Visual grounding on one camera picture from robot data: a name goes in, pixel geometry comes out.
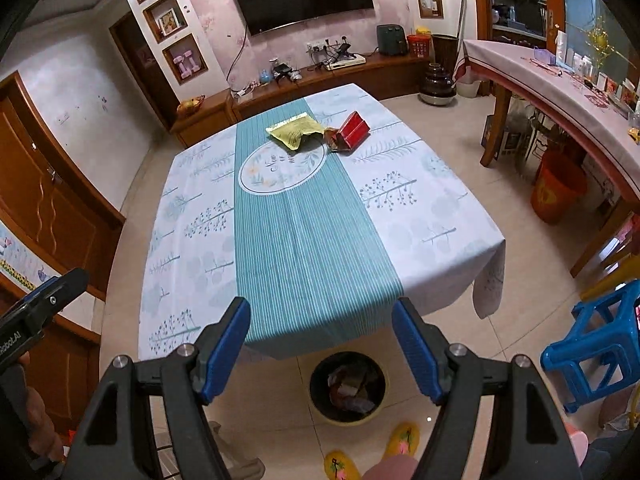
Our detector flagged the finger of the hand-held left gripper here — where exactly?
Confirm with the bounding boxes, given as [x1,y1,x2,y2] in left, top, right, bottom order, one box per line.
[15,274,75,311]
[0,267,91,336]

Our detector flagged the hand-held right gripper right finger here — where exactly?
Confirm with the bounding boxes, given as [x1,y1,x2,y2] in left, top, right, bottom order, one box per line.
[391,297,583,480]

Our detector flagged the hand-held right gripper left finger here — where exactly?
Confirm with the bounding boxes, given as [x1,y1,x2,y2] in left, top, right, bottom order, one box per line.
[70,296,252,480]

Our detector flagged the heap of packaging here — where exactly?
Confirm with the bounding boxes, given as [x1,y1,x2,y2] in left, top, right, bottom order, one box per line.
[327,362,383,413]

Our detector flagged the yellow bin with black liner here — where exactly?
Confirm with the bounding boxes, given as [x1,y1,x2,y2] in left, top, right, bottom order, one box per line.
[308,351,389,427]

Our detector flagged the brown wrapper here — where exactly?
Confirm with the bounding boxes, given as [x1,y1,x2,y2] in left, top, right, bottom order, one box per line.
[322,129,351,153]

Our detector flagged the yellow green snack bag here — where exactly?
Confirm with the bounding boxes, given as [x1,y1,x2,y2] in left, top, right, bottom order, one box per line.
[265,112,326,152]

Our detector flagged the red snack packet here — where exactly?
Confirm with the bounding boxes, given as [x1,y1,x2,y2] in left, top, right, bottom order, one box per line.
[337,111,372,150]

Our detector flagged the person's left hand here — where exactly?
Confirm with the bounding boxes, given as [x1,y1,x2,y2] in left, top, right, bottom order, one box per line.
[27,389,66,468]

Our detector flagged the low wooden cabinet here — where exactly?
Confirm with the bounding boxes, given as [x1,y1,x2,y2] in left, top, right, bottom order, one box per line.
[0,280,103,436]

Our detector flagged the clear plastic stool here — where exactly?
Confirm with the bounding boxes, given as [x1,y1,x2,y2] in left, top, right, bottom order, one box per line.
[150,420,268,480]

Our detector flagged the brown wooden door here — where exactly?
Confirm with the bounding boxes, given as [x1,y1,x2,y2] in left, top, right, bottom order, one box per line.
[0,71,126,301]

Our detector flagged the person's right leg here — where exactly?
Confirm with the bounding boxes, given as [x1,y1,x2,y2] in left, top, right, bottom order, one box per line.
[360,455,421,480]

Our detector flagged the table with teal-white cloth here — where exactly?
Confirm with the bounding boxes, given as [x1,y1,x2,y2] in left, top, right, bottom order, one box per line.
[137,82,506,361]

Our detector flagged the blue plastic stool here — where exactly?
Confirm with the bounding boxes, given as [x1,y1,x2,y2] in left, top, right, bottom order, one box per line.
[540,292,640,413]

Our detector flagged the yellow plastic stool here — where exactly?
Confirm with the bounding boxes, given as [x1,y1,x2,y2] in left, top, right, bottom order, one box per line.
[580,260,640,301]

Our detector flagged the red plastic bucket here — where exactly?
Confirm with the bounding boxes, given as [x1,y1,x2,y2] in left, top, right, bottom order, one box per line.
[530,152,588,225]

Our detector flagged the fruit bowl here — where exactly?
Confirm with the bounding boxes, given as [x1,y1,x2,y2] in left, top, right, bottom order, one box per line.
[176,95,207,117]

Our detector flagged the dark printed box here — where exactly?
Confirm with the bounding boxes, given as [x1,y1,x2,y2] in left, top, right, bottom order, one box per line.
[481,114,503,150]

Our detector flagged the dark wooden door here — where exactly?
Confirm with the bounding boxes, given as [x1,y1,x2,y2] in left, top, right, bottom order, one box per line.
[109,10,181,131]

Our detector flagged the dark brown ceramic jar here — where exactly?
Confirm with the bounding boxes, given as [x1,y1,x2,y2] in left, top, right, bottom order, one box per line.
[419,62,458,107]

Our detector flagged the long wooden television cabinet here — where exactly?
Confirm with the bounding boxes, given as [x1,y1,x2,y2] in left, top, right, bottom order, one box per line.
[171,52,436,148]

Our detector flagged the framed picture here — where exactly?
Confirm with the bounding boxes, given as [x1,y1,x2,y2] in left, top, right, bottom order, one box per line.
[157,9,180,36]

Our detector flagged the side table with pink cloth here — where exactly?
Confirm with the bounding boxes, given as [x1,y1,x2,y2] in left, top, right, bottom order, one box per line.
[452,37,640,278]

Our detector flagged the white set-top box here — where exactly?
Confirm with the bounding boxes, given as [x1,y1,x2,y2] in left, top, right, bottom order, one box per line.
[325,56,367,71]

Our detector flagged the dark brown wastebasket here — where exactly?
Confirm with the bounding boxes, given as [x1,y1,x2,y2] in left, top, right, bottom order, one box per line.
[431,34,460,76]

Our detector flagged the red plastic basket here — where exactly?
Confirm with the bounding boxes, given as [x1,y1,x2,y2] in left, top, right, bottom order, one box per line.
[406,34,432,58]

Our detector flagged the dark green air fryer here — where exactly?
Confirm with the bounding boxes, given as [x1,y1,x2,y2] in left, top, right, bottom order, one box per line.
[376,24,408,56]

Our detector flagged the yellow artificial flowers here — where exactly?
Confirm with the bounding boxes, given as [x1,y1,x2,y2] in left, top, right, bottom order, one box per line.
[585,15,621,61]

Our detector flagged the colourful wall sticker border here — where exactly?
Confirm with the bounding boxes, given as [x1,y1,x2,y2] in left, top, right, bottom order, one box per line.
[0,220,66,306]

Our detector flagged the black television cable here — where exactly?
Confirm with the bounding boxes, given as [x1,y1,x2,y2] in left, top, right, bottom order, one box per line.
[226,27,251,91]

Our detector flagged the wall socket with plugs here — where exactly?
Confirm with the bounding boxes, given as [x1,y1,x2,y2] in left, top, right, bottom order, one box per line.
[306,35,351,53]

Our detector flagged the long handled mop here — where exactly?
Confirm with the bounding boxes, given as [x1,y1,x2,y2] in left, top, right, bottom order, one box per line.
[452,0,471,83]

